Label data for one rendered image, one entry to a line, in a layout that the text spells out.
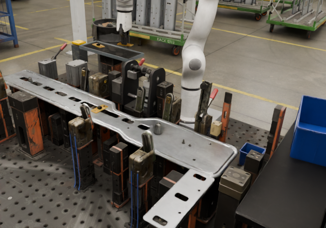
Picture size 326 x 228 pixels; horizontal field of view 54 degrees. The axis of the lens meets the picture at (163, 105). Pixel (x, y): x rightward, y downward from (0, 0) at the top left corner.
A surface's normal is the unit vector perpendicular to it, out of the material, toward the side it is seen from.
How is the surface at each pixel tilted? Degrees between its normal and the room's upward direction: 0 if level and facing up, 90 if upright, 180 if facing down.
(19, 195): 0
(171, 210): 0
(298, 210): 0
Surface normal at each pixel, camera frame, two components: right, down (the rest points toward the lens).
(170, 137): 0.04, -0.89
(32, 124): 0.82, 0.29
